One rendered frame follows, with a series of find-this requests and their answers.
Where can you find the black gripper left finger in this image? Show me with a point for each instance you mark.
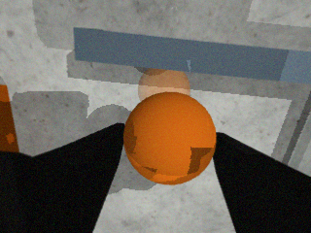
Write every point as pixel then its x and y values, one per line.
pixel 61 190

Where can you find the clear blue-grey low wall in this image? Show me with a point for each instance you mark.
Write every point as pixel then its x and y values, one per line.
pixel 290 66

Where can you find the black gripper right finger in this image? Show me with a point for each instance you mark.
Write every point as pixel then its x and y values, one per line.
pixel 262 194

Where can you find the low clear corner walls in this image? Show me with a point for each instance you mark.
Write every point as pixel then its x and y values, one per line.
pixel 301 159

